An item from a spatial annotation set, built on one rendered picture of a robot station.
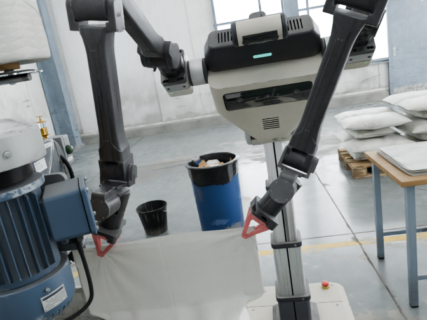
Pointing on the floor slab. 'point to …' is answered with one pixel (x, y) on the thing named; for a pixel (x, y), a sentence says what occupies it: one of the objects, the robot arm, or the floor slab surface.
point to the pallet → (358, 168)
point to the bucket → (153, 216)
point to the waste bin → (217, 191)
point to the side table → (409, 182)
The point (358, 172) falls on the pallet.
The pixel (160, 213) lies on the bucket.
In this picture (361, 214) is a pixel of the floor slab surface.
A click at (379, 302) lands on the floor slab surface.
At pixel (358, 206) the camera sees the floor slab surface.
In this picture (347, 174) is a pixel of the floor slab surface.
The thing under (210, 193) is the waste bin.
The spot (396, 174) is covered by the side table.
